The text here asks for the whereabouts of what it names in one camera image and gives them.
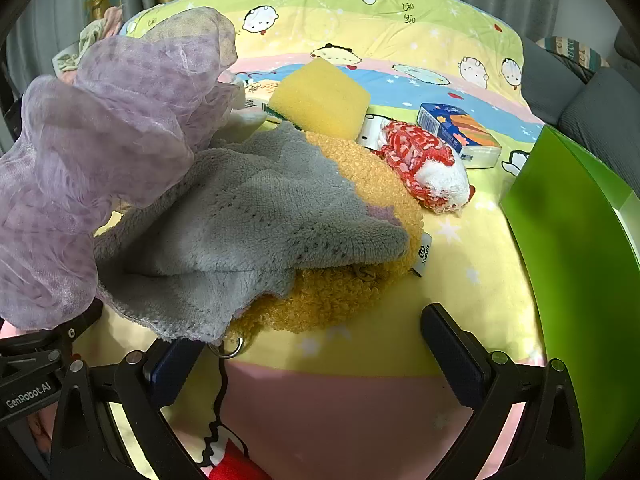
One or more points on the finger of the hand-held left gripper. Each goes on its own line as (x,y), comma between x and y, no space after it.
(75,330)

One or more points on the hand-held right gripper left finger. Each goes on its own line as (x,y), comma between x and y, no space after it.
(170,375)

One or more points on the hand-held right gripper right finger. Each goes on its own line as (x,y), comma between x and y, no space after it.
(455,350)

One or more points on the yellow fuzzy pouch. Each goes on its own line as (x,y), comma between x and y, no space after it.
(325,300)

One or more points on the green box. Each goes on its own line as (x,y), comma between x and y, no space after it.
(565,240)

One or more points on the grey fleece cloth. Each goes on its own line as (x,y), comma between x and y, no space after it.
(240,230)

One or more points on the red white knit toy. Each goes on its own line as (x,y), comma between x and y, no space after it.
(425,160)

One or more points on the purple sheer scarf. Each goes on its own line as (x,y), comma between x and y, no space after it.
(125,100)

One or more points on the yellow green sponge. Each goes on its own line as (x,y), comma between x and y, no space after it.
(320,95)

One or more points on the cartoon printed blanket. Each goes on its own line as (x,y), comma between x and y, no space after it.
(350,400)

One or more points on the grey sofa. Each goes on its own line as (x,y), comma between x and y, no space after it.
(590,105)

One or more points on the pile of crumpled clothes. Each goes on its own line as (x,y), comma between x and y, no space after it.
(90,35)

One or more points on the grey curtain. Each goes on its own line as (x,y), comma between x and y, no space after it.
(50,35)

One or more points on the striped cushion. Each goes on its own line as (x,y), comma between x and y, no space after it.
(575,50)

